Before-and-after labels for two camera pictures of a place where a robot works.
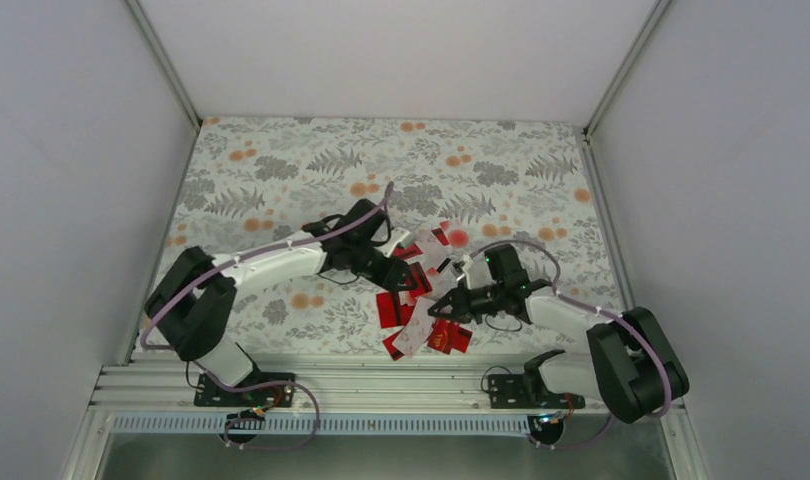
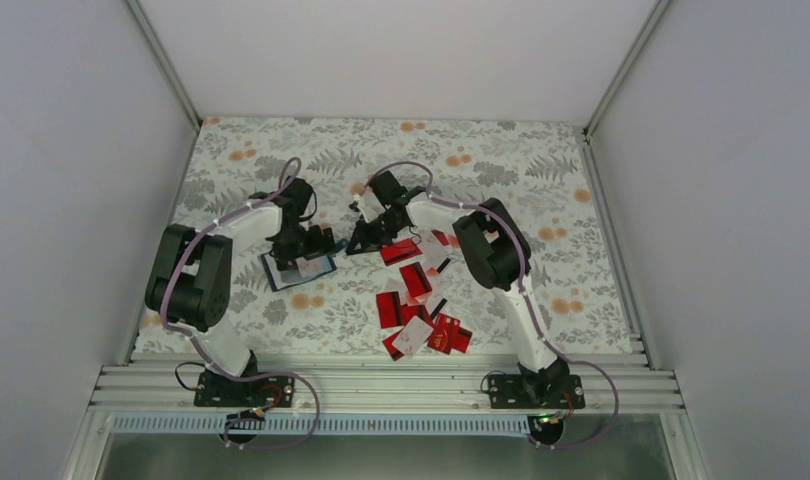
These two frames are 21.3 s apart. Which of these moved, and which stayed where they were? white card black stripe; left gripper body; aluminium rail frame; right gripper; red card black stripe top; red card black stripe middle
Moved: left gripper body; right gripper
Stayed: red card black stripe top; white card black stripe; red card black stripe middle; aluminium rail frame
